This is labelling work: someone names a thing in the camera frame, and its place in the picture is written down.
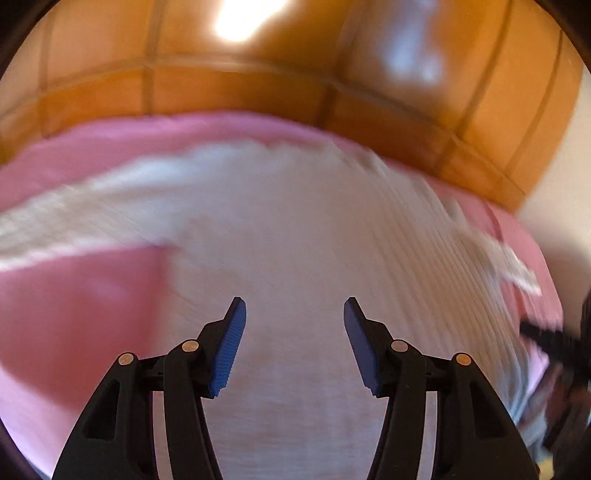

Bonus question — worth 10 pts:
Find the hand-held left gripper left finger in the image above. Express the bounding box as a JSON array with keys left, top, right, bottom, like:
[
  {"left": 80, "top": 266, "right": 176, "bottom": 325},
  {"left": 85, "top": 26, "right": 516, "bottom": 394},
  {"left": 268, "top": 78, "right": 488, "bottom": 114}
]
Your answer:
[{"left": 53, "top": 296, "right": 247, "bottom": 480}]

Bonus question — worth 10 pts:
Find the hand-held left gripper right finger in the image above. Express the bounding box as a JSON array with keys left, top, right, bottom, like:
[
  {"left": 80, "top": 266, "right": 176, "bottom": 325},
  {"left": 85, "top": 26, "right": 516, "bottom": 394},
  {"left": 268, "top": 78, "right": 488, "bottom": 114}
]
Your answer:
[{"left": 343, "top": 297, "right": 539, "bottom": 480}]

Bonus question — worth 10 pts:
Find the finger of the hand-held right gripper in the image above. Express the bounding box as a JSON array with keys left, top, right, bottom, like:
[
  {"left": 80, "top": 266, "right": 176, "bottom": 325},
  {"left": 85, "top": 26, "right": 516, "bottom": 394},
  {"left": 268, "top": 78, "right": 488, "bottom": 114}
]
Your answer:
[{"left": 520, "top": 321, "right": 578, "bottom": 361}]

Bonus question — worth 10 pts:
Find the white knit sweater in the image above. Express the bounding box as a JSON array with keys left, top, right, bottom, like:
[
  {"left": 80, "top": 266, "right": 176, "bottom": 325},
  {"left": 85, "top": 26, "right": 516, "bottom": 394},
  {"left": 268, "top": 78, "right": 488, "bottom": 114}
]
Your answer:
[{"left": 0, "top": 138, "right": 544, "bottom": 480}]

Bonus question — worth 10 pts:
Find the pink blanket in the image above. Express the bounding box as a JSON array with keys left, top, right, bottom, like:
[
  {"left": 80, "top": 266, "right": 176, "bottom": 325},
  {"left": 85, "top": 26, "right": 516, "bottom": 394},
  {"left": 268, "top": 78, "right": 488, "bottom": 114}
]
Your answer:
[{"left": 0, "top": 111, "right": 567, "bottom": 480}]

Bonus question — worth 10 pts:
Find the wooden panelled headboard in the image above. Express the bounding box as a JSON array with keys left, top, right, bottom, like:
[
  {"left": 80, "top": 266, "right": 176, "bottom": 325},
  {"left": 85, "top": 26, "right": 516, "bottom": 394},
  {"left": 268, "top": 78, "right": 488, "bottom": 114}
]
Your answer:
[{"left": 0, "top": 0, "right": 585, "bottom": 214}]

